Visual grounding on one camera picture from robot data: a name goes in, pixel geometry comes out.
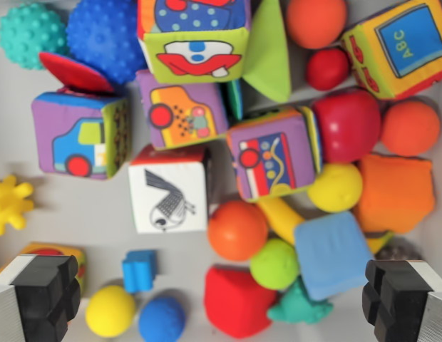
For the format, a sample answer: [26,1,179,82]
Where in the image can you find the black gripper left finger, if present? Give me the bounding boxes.
[0,253,82,342]

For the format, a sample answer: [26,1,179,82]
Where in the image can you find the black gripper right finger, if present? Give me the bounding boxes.
[361,259,442,342]

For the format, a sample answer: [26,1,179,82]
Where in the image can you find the fabric cube with red airplane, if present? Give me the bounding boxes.
[137,0,252,86]

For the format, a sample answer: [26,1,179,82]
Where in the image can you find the dark glittery ball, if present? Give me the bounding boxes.
[376,245,423,263]

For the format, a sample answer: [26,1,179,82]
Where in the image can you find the orange yellow fabric cube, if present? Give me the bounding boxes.
[0,242,87,296]

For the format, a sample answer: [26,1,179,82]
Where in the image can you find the yellow smooth ball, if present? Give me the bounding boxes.
[85,284,137,338]
[307,162,364,214]

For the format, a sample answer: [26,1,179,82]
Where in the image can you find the light blue fabric cube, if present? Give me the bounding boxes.
[293,212,375,301]

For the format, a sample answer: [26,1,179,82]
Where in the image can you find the small blue foam piece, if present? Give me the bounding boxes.
[121,249,158,294]

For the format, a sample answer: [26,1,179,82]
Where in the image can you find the yellow spiky rubber ball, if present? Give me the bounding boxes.
[0,174,36,237]

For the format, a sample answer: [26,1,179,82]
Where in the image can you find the teal rubber star toy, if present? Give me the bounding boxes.
[267,277,334,325]

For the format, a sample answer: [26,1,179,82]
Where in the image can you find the orange fabric pentagon block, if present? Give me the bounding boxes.
[354,153,436,235]

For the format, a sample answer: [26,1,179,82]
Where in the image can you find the blue textured ball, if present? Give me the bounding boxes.
[138,296,187,342]

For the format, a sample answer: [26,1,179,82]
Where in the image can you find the green textured ball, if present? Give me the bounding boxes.
[249,237,301,291]

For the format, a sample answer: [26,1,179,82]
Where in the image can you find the yellow banana toy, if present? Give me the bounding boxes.
[256,197,306,247]

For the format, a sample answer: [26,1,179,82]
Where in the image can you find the white fabric cube bird print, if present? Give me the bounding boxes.
[128,145,212,235]

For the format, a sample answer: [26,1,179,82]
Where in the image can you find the red fabric block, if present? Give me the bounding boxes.
[203,266,279,339]

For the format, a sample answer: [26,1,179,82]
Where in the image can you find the purple fabric cube blue truck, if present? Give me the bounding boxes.
[31,52,132,181]

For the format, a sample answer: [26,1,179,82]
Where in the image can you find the orange smooth ball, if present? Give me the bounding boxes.
[285,0,348,50]
[207,200,269,262]
[380,100,442,157]

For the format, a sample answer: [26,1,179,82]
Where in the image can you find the large red glossy ball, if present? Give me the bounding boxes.
[311,88,382,165]

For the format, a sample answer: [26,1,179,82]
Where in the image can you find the purple fabric cube fire truck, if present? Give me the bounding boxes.
[226,105,324,202]

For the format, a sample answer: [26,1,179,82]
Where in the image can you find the purple fabric cube orange car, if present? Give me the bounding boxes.
[136,69,230,150]

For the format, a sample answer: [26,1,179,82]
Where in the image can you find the small red ball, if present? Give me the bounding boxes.
[306,48,351,91]

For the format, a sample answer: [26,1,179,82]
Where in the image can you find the fabric cube with ABC book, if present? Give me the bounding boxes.
[341,0,442,101]

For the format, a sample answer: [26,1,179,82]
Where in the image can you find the teal blue fabric block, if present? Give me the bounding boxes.
[220,78,245,121]

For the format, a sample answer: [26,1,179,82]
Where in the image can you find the teal bumpy rubber ball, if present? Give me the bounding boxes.
[0,2,71,71]

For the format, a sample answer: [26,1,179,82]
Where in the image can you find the blue bumpy rubber ball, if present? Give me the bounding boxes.
[66,0,148,86]

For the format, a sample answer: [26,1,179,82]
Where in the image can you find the green fabric pyramid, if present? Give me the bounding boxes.
[242,0,292,103]

